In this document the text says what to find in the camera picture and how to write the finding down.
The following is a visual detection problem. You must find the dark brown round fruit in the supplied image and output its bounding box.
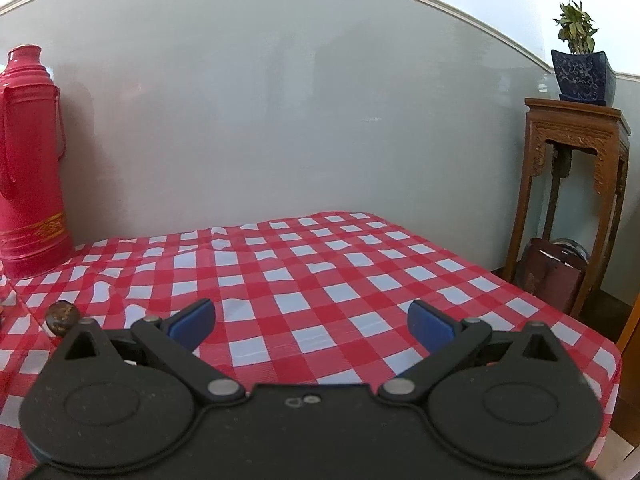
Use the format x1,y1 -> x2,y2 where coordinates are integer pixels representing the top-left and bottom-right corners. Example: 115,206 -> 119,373
45,300 -> 81,337

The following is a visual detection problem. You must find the red checked tablecloth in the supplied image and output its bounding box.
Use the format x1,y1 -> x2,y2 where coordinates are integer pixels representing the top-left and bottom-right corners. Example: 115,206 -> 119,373
0,211 -> 623,468

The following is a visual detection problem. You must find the carved wooden stand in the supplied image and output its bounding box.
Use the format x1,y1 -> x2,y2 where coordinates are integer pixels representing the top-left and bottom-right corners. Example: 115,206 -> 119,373
502,97 -> 632,318

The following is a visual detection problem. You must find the glass jar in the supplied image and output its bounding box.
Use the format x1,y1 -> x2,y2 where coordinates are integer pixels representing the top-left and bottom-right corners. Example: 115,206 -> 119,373
552,239 -> 593,266

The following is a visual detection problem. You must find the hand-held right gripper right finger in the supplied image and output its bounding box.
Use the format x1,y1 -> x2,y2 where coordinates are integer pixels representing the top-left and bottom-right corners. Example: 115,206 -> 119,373
378,300 -> 576,403

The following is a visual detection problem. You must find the plant in blue pot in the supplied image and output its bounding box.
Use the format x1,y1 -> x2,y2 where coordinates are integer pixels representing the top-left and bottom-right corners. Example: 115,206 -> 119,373
551,0 -> 617,107

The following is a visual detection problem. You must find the dark red bag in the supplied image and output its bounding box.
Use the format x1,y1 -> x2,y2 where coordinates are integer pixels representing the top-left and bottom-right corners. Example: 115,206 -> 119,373
520,237 -> 588,313

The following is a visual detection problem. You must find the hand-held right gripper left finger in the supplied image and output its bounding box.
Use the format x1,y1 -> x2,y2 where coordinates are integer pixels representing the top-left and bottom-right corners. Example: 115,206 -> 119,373
50,299 -> 246,403

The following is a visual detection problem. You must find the red thermos flask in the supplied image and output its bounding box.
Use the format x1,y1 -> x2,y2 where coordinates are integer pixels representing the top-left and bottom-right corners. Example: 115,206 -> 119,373
0,45 -> 76,280

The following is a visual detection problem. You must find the light wooden furniture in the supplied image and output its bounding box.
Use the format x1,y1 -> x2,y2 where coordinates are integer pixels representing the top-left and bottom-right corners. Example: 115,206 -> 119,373
616,292 -> 640,353

